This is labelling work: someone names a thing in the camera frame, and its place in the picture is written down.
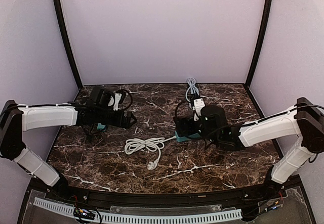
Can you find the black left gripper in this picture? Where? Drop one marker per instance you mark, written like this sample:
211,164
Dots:
124,119

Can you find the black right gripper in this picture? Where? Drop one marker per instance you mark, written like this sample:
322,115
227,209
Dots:
183,124

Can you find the teal power strip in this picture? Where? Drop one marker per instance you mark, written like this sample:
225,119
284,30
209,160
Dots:
182,138

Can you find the teal small charger plug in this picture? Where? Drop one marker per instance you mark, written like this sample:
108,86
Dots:
101,127

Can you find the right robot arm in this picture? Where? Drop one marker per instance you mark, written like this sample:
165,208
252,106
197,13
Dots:
304,119

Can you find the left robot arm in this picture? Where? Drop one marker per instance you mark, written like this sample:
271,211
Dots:
18,118

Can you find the small green circuit board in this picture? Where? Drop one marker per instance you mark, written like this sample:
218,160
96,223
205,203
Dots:
83,214

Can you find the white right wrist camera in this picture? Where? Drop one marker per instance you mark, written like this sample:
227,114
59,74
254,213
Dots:
198,104

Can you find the white slotted cable duct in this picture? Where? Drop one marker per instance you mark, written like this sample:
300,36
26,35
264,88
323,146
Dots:
119,214

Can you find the black frame post right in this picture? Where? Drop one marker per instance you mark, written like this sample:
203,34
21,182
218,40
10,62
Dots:
259,43

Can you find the black frame post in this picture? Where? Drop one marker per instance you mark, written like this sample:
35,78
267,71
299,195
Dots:
259,43
66,43

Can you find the black frame post left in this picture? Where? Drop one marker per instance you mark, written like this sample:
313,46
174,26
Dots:
66,43

